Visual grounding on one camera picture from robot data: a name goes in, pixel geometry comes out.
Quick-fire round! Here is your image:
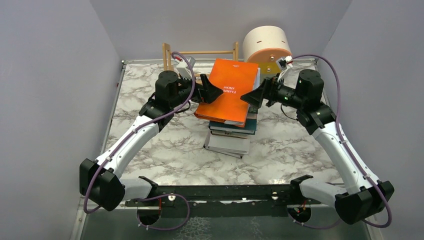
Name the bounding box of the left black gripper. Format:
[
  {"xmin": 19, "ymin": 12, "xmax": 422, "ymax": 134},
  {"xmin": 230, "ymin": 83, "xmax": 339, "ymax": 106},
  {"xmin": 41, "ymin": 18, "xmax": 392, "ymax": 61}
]
[{"xmin": 170, "ymin": 72, "xmax": 223, "ymax": 109}]

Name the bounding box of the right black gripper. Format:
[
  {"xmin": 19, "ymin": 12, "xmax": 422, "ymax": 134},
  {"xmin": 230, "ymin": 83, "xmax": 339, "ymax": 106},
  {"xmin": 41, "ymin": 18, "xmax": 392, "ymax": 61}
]
[{"xmin": 240, "ymin": 74, "xmax": 305, "ymax": 110}]

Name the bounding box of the orange Fashion Show book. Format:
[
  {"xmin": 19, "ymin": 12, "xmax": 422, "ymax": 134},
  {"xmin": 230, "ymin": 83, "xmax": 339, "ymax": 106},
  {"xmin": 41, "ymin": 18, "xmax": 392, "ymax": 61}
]
[{"xmin": 194, "ymin": 58, "xmax": 260, "ymax": 127}]

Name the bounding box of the teal Humor book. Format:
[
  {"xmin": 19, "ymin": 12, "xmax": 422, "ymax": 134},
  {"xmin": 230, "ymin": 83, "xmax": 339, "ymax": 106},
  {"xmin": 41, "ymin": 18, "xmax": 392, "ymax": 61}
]
[{"xmin": 208, "ymin": 112, "xmax": 258, "ymax": 135}]

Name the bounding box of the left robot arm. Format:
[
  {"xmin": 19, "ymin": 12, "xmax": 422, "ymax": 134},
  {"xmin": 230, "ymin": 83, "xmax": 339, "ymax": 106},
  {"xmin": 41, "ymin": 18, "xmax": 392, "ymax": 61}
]
[{"xmin": 79, "ymin": 70, "xmax": 223, "ymax": 214}]

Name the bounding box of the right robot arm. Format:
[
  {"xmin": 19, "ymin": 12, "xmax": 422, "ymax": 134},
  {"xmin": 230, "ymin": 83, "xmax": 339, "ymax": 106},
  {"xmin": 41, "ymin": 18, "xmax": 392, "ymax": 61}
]
[{"xmin": 240, "ymin": 69, "xmax": 394, "ymax": 225}]

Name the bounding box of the grey book with plant cover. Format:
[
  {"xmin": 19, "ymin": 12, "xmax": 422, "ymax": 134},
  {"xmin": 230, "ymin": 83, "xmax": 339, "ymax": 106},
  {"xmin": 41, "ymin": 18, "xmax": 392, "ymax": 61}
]
[{"xmin": 210, "ymin": 130, "xmax": 250, "ymax": 139}]

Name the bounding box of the bottom grey white book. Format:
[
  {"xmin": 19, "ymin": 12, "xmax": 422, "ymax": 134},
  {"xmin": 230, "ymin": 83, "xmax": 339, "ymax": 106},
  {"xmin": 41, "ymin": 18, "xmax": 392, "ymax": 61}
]
[{"xmin": 203, "ymin": 131, "xmax": 251, "ymax": 159}]

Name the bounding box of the round cream drawer cabinet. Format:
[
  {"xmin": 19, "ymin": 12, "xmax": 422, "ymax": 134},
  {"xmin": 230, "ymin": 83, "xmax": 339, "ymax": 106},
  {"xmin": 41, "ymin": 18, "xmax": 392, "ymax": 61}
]
[{"xmin": 242, "ymin": 25, "xmax": 292, "ymax": 77}]

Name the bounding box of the wooden book rack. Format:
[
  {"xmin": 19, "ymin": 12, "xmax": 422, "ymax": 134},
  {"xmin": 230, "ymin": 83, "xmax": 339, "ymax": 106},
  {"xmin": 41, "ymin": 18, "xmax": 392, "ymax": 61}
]
[{"xmin": 162, "ymin": 41, "xmax": 239, "ymax": 73}]

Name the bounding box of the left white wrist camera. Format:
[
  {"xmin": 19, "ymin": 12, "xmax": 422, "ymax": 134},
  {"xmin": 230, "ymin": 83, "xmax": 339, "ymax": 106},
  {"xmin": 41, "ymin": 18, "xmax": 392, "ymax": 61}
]
[{"xmin": 175, "ymin": 56, "xmax": 196, "ymax": 81}]

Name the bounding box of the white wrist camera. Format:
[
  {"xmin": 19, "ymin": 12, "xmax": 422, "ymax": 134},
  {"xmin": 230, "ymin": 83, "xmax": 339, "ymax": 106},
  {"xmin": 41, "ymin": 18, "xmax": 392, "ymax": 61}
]
[
  {"xmin": 175, "ymin": 56, "xmax": 196, "ymax": 81},
  {"xmin": 275, "ymin": 55, "xmax": 293, "ymax": 82}
]

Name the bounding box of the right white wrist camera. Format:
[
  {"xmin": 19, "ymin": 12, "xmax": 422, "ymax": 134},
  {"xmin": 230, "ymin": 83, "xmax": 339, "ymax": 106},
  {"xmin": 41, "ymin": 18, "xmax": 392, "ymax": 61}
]
[{"xmin": 275, "ymin": 55, "xmax": 293, "ymax": 82}]

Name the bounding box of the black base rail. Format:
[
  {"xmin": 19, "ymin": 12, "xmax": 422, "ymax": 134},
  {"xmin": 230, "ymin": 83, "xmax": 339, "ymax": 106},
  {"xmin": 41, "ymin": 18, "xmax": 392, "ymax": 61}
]
[{"xmin": 122, "ymin": 184, "xmax": 319, "ymax": 218}]

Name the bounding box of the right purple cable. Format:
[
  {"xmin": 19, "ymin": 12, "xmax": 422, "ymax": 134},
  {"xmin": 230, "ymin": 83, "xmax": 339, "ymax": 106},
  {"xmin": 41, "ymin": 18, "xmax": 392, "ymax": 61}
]
[{"xmin": 291, "ymin": 54, "xmax": 393, "ymax": 229}]

